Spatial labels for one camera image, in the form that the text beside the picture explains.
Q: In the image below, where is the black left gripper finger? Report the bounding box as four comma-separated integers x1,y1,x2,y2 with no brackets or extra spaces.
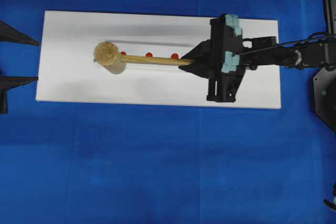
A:
0,21,40,46
1,76,38,92

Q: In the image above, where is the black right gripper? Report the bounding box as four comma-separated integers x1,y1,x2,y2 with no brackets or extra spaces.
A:
178,14,246,103

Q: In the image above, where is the wooden mallet hammer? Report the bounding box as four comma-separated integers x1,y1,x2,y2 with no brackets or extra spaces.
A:
93,40,196,75

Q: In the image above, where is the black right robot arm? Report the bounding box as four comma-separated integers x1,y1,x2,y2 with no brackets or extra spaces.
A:
179,14,335,103

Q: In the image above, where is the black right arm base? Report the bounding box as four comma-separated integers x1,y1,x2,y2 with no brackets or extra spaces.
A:
313,68,335,132

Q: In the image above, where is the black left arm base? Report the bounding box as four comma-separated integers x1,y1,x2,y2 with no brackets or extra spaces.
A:
0,90,8,114

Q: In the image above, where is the large white base board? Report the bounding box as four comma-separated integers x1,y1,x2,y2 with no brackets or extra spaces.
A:
35,10,282,110

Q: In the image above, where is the small white raised block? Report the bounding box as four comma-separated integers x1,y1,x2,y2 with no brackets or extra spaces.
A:
100,41,197,74

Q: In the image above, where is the blue table cloth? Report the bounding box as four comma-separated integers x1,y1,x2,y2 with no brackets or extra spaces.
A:
1,0,335,223

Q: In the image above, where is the black white clamp object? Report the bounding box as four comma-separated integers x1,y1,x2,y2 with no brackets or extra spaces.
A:
323,183,336,211

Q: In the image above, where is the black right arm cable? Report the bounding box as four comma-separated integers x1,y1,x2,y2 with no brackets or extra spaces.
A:
237,31,336,57

